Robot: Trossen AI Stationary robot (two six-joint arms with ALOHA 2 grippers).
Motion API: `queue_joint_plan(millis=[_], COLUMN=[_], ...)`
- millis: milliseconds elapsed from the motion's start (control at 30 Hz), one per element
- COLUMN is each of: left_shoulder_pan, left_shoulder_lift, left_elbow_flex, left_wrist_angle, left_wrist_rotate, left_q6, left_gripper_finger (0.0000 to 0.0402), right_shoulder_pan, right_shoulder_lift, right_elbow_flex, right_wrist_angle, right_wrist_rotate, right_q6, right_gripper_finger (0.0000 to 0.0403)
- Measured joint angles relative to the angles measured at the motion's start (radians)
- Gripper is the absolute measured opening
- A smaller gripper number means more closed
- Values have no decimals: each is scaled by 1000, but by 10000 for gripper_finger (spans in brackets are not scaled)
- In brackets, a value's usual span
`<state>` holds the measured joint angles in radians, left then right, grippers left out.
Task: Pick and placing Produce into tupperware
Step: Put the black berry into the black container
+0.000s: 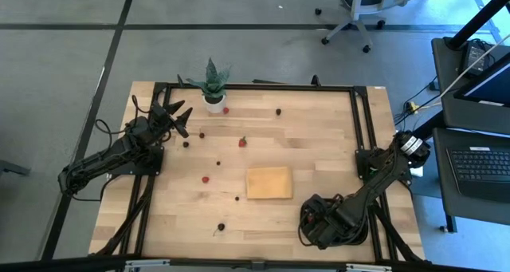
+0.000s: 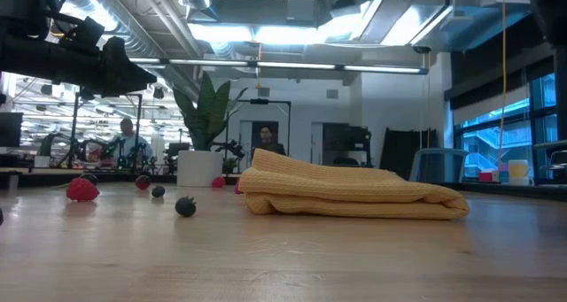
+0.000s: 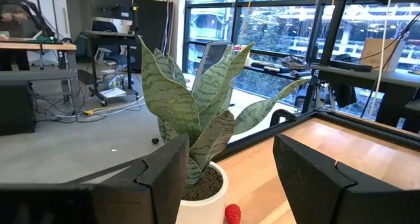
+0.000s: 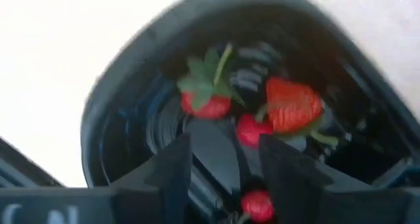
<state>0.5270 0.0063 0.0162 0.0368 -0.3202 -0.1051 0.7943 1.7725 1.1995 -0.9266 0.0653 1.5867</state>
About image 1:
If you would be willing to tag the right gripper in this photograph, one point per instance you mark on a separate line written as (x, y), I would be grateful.
(324, 220)

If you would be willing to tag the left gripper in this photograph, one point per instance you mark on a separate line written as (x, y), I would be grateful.
(162, 121)

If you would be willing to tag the red strawberry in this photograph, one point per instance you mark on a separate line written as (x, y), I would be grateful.
(242, 142)
(310, 219)

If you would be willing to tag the snake plant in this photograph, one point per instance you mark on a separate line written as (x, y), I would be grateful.
(215, 104)

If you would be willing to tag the yellow cloth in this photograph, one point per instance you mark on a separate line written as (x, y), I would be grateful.
(269, 183)

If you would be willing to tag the dark cherry with stem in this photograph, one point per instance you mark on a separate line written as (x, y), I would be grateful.
(220, 226)

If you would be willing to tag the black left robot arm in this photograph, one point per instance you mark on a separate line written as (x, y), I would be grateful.
(103, 159)

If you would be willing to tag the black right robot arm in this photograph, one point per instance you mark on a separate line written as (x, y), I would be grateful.
(378, 184)

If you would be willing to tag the black divided tupperware container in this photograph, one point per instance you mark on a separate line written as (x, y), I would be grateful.
(307, 238)

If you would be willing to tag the white box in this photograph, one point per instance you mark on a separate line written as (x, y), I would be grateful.
(418, 171)

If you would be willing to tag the dark grey side desk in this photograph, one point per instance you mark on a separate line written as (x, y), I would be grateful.
(448, 196)

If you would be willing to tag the yellow plug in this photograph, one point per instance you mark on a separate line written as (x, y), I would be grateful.
(413, 105)

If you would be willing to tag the black laptop keyboard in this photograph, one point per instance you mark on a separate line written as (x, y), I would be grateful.
(482, 172)

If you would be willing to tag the grey furniture leg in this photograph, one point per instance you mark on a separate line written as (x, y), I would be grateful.
(12, 168)

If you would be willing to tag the black rig crossbar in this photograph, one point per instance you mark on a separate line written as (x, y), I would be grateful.
(60, 264)

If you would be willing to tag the black screen with blue glow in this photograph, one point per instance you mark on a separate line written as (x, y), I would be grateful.
(494, 88)

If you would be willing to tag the office chair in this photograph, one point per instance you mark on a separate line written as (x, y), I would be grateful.
(366, 6)

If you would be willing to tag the black power brick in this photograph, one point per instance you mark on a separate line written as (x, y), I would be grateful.
(474, 56)

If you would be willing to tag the black pole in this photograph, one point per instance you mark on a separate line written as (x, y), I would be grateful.
(478, 18)

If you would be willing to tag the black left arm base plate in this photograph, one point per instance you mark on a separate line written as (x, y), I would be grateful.
(156, 167)

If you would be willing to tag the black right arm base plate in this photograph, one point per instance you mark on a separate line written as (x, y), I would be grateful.
(360, 170)

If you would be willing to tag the silver bracket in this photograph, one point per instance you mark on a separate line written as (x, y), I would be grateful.
(366, 268)
(147, 264)

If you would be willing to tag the black aluminium table frame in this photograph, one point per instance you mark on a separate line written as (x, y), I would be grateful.
(259, 87)

